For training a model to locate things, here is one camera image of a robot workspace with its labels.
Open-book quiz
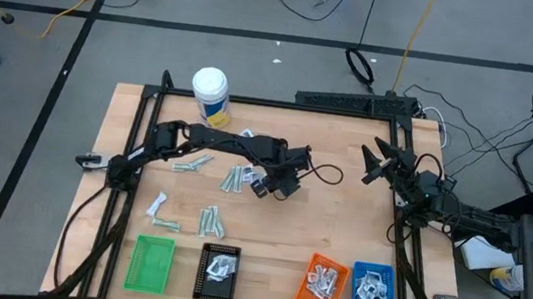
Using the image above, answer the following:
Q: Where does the black coiled cable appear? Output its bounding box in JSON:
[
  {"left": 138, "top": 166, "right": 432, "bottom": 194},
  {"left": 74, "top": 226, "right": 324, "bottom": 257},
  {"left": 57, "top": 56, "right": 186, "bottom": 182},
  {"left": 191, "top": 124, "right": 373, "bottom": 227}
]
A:
[{"left": 341, "top": 0, "right": 386, "bottom": 95}]

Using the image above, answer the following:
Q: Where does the small wipes canister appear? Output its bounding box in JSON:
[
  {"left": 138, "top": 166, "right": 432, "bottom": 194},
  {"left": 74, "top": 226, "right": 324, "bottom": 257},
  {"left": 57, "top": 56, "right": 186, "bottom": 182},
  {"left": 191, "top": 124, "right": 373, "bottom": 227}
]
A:
[{"left": 487, "top": 262, "right": 528, "bottom": 296}]

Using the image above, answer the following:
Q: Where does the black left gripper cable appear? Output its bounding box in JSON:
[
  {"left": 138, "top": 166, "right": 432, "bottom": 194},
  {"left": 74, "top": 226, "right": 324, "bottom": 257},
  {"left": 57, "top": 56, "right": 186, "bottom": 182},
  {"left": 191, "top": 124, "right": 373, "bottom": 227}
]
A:
[{"left": 301, "top": 160, "right": 346, "bottom": 187}]

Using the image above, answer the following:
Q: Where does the green plastic basket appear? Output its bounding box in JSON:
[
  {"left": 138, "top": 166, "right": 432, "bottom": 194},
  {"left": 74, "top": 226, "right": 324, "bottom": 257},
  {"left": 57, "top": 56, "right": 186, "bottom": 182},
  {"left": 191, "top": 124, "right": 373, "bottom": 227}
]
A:
[{"left": 123, "top": 232, "right": 178, "bottom": 297}]

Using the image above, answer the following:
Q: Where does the black perforated long box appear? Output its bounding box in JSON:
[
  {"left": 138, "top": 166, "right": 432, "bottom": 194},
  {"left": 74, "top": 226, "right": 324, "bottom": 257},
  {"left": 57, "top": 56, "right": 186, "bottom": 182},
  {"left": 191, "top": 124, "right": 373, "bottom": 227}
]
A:
[{"left": 294, "top": 84, "right": 422, "bottom": 122}]

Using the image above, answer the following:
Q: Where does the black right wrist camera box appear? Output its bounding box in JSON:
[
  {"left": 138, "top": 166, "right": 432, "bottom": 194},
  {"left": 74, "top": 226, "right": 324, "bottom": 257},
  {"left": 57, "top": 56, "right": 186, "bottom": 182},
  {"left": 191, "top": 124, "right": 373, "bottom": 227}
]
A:
[{"left": 414, "top": 168, "right": 448, "bottom": 202}]

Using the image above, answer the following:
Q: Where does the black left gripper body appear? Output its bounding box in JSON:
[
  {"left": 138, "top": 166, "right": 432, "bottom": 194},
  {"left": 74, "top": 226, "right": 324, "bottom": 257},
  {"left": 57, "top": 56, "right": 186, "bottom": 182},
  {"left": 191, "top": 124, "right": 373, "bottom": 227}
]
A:
[{"left": 260, "top": 156, "right": 307, "bottom": 201}]

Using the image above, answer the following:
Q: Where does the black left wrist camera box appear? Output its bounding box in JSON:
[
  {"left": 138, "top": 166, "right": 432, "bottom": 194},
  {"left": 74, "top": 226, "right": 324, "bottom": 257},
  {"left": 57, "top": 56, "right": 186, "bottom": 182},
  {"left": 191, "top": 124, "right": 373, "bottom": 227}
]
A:
[{"left": 283, "top": 142, "right": 314, "bottom": 172}]

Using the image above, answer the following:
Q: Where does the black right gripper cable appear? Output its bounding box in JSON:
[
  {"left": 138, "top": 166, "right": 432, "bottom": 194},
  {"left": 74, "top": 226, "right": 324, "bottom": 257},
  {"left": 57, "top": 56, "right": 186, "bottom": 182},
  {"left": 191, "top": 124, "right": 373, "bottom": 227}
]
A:
[{"left": 411, "top": 150, "right": 450, "bottom": 184}]

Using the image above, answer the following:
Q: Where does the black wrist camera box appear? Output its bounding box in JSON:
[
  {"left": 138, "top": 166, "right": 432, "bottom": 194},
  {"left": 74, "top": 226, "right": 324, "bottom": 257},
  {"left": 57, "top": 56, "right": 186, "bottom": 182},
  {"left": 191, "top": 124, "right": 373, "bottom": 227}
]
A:
[
  {"left": 414, "top": 168, "right": 448, "bottom": 202},
  {"left": 283, "top": 142, "right": 314, "bottom": 172}
]

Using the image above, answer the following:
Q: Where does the white box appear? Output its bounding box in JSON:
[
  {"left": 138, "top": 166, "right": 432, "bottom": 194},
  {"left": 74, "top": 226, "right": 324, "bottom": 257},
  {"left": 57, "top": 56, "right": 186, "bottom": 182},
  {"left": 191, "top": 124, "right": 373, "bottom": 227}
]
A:
[{"left": 452, "top": 233, "right": 519, "bottom": 276}]

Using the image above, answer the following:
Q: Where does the black desk beam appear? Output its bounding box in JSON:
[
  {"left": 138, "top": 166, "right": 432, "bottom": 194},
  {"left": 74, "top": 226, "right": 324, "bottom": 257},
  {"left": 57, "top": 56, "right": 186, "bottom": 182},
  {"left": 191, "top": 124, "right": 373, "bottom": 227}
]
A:
[{"left": 487, "top": 186, "right": 533, "bottom": 229}]

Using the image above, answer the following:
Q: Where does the white cable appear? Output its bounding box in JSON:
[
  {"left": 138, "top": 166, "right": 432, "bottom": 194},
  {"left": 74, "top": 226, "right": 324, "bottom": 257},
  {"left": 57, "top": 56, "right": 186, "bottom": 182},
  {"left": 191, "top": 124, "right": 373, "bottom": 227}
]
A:
[{"left": 417, "top": 104, "right": 452, "bottom": 150}]

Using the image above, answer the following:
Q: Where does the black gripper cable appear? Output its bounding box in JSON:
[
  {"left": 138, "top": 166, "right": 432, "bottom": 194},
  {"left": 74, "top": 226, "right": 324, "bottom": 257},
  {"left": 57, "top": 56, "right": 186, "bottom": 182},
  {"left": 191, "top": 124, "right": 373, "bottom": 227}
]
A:
[
  {"left": 411, "top": 150, "right": 450, "bottom": 184},
  {"left": 301, "top": 160, "right": 346, "bottom": 187}
]

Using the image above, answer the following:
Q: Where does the black plastic basket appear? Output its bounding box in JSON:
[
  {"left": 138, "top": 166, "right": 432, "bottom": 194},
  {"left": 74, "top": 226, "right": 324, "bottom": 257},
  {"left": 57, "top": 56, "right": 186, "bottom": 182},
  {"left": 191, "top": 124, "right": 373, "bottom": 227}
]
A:
[{"left": 191, "top": 240, "right": 243, "bottom": 299}]

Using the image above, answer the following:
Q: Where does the black cable bundle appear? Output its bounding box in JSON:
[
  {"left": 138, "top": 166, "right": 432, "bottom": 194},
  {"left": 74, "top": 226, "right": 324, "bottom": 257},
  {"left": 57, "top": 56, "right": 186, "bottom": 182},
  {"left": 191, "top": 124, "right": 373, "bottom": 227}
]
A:
[{"left": 392, "top": 82, "right": 533, "bottom": 196}]

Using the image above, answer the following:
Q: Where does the white-lidded disinfectant wipes canister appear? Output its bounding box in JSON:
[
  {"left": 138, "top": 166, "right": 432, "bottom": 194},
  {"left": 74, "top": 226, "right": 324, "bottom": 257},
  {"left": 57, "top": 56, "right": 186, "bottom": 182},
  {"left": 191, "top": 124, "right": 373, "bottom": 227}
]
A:
[{"left": 186, "top": 64, "right": 237, "bottom": 131}]

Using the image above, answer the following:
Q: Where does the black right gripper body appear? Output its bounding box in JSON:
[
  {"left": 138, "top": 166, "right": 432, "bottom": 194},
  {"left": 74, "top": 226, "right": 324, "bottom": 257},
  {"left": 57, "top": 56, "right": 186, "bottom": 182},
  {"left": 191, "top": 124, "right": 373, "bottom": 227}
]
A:
[{"left": 378, "top": 145, "right": 422, "bottom": 192}]

